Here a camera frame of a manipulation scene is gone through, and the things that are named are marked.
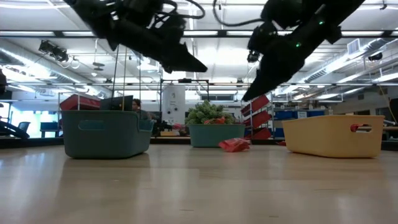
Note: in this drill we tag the yellow plastic bin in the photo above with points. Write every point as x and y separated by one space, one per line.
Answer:
326 137

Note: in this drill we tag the black office chair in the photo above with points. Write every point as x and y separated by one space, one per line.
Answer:
23 127

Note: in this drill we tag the metal shelf rack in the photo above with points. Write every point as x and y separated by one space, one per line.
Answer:
250 107

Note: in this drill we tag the red tilted storage bin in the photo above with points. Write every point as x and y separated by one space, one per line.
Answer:
258 119
258 104
261 133

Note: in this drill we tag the white ceiling vent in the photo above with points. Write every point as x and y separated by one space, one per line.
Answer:
354 46

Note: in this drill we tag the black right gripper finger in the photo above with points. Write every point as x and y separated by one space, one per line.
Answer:
256 84
270 85

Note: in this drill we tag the large red storage bin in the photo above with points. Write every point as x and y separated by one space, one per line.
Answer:
79 103

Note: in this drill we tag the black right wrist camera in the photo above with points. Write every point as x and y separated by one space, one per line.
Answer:
262 37

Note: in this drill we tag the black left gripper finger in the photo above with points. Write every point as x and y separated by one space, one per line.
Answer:
189 59
175 66

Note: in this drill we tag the green artificial succulent plant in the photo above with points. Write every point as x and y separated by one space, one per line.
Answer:
206 112

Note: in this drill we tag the blue storage bin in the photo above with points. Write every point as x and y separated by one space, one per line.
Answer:
284 115
315 114

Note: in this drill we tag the blue-grey plastic bin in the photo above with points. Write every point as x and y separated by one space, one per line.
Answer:
105 137

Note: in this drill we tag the person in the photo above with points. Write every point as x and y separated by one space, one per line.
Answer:
138 109

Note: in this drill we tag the small black ceiling camera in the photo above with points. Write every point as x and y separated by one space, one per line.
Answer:
375 56

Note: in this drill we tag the teal plastic bin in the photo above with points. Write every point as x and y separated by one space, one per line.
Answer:
214 137

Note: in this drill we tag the black ceiling camera rig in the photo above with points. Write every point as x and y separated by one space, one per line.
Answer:
54 51

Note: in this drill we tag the red candy packet white print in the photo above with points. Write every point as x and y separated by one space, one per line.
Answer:
234 145

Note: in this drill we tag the orange candy packet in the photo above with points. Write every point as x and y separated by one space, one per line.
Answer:
216 120

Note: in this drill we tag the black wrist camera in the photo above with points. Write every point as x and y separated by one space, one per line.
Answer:
262 37
140 11

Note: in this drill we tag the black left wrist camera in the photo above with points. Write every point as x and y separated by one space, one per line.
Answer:
140 11

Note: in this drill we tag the white pillar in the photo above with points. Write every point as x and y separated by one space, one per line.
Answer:
173 102

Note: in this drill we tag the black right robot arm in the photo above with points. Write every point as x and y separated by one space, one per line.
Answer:
326 15

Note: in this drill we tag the black aluminium table frame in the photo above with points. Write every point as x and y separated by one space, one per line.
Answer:
31 141

